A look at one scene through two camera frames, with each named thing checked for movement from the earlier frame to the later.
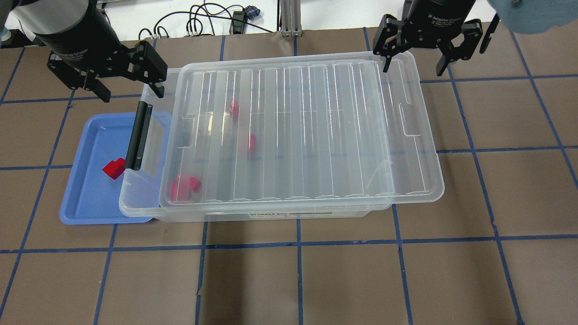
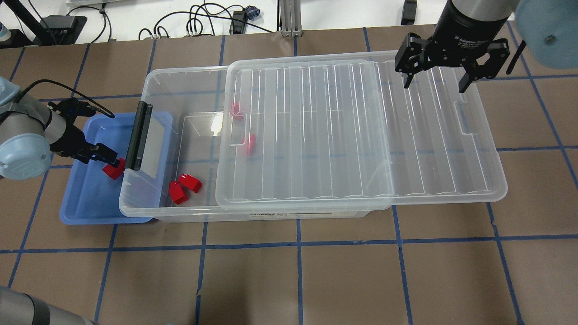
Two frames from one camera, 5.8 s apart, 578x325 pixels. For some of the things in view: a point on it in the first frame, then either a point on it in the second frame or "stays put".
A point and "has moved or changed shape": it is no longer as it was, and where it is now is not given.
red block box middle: x=252 y=142 stays put
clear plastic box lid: x=308 y=131 has moved or changed shape
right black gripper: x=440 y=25 → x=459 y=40
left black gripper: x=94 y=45 → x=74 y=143
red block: x=114 y=169 stays put
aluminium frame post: x=290 y=11 stays put
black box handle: x=137 y=145 stays put
